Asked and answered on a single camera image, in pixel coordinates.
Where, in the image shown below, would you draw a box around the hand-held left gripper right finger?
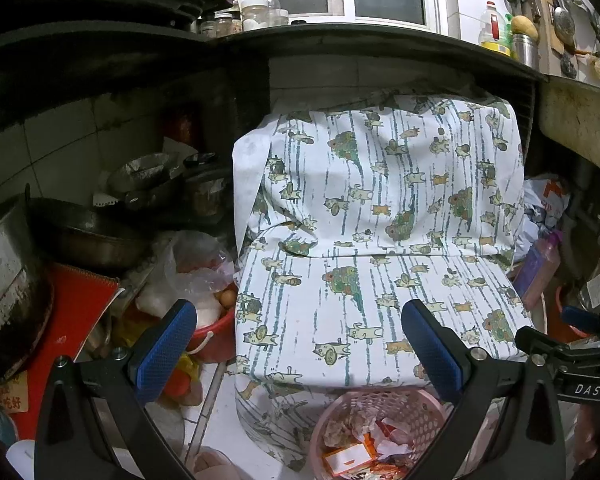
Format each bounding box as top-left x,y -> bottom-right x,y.
401,299 -> 568,480

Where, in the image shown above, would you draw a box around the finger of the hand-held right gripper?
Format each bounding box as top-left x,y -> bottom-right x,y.
514,326 -> 600,361
560,306 -> 600,333

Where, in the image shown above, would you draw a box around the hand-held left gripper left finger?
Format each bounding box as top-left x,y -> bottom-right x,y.
32,299 -> 198,480

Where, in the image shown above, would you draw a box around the pink plastic mesh basket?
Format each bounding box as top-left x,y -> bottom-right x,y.
307,387 -> 456,480

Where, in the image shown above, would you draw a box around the white printed wrapper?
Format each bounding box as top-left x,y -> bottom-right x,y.
367,417 -> 413,461

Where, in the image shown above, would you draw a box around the brown printed wrapper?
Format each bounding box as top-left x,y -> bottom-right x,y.
322,416 -> 363,448

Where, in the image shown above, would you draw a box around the orange and white carton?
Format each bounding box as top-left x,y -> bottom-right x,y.
322,442 -> 376,478

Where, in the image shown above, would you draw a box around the small orange bucket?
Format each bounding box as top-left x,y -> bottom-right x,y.
552,285 -> 593,343

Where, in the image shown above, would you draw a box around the yellow plastic bag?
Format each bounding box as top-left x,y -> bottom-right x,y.
172,352 -> 203,393

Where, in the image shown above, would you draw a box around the red plastic bucket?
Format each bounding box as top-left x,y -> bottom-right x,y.
185,285 -> 240,363

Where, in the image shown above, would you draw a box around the purple plastic bottle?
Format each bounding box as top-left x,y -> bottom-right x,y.
512,230 -> 563,311

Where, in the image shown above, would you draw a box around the white metal rod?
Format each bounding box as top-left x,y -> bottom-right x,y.
185,360 -> 231,466

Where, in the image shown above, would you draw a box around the clear white plastic bag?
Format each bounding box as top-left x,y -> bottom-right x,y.
135,230 -> 238,331

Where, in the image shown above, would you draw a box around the white orange plastic bag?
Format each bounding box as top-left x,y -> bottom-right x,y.
520,175 -> 573,256

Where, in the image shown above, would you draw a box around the dark metal wok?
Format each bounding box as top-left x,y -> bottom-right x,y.
27,197 -> 153,271

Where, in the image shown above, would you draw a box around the animal print white cloth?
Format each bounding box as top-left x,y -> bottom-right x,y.
231,87 -> 531,471

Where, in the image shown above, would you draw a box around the large worn metal pot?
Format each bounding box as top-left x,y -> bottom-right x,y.
0,200 -> 56,386

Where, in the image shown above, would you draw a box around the stained stone sink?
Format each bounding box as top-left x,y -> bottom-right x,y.
537,75 -> 600,181

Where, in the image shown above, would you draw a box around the steel canister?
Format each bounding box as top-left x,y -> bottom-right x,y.
511,32 -> 540,68

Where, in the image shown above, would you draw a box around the hanging metal ladle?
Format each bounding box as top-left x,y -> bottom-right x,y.
542,0 -> 578,53

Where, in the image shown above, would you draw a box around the cooking oil bottle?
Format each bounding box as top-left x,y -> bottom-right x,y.
477,1 -> 513,58

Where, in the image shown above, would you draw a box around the dark kitchen counter slab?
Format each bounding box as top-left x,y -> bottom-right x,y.
0,22 -> 548,146

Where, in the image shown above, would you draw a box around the glass jar white contents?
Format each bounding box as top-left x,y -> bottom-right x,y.
241,0 -> 270,31

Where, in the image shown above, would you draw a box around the clear bottle red cap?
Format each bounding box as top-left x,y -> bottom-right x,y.
262,0 -> 283,28

